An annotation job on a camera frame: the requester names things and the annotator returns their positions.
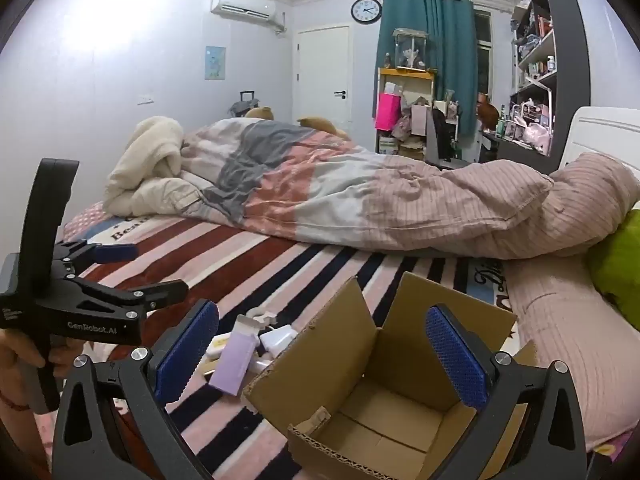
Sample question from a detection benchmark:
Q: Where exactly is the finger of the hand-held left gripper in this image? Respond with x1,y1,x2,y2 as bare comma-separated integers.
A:
75,279,190,318
54,241,139,281

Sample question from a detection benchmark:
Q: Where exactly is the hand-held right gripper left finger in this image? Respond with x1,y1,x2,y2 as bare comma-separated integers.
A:
51,299,221,480

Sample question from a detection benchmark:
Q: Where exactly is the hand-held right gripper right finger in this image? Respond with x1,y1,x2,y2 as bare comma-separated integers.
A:
425,304,587,480

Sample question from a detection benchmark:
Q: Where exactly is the cream small box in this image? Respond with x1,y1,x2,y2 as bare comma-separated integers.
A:
205,334,232,359

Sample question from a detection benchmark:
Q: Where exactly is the brown cardboard box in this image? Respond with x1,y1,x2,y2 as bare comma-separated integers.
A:
242,271,538,480

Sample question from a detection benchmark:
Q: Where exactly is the white charger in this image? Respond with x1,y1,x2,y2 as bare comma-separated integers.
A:
259,325,298,356

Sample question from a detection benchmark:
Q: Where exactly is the person's left hand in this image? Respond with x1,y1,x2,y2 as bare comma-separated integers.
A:
0,331,77,382

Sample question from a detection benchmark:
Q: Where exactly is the cream fleece blanket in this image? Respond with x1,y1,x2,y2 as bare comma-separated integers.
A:
104,116,213,216

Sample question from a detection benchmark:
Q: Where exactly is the pink ribbed pillow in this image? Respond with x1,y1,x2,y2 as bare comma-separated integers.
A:
502,255,640,453

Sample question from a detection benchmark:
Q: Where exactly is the green pillow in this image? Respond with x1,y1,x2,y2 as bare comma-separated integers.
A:
586,208,640,332

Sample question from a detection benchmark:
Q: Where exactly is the dark suitcase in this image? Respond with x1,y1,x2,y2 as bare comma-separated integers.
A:
229,91,256,117

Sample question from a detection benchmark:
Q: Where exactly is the pink grey patchwork duvet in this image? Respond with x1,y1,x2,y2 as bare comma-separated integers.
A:
181,119,640,261

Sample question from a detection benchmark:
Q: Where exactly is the black chair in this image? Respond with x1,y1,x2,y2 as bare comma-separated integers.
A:
425,107,457,167

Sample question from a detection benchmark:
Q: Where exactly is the brown plush toy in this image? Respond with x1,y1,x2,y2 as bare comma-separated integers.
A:
477,92,501,128

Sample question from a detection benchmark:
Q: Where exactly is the bright pink bag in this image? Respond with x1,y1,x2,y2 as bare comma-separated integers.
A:
376,92,402,131

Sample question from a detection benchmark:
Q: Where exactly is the white door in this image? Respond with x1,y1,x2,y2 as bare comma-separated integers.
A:
295,25,351,133

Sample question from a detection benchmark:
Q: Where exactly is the white headboard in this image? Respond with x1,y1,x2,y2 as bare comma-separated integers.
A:
557,106,640,171

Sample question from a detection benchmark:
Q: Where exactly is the white air conditioner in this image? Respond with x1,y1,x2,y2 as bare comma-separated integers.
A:
210,0,277,20

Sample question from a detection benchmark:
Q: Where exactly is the yellow shelf unit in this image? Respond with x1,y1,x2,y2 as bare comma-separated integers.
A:
375,67,436,156

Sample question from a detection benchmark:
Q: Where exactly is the teal curtain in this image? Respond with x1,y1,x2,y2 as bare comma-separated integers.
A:
376,0,477,138

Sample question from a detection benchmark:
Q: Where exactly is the window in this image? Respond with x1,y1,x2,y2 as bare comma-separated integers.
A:
472,10,496,96

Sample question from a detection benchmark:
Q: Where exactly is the glass display case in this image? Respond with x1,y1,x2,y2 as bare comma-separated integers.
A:
392,28,431,71

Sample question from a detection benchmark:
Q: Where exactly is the dark curved bookshelf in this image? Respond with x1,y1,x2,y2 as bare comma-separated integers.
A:
510,0,593,173

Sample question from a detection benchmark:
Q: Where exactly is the blue wall poster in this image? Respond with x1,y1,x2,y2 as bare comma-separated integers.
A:
205,46,227,81

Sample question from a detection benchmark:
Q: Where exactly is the round wall clock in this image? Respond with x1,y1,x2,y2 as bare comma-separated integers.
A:
351,0,383,24

